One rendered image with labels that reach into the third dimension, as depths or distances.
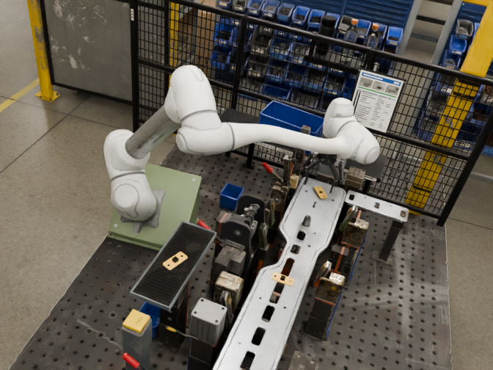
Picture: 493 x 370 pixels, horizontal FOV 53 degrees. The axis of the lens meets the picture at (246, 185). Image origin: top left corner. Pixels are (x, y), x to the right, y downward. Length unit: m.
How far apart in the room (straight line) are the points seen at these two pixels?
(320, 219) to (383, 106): 0.69
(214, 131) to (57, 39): 3.04
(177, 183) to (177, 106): 0.69
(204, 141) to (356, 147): 0.55
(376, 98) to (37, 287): 2.17
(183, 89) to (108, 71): 2.74
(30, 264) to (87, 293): 1.16
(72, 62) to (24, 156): 0.93
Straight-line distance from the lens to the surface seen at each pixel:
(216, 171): 2.85
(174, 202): 2.35
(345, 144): 1.83
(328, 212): 2.25
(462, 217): 4.27
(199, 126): 1.68
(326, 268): 1.88
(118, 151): 2.16
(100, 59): 4.42
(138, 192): 2.13
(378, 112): 2.57
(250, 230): 1.84
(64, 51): 4.60
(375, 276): 2.48
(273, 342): 1.75
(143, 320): 1.57
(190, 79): 1.74
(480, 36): 2.45
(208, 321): 1.64
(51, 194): 3.81
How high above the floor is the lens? 2.44
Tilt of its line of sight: 39 degrees down
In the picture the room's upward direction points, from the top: 9 degrees clockwise
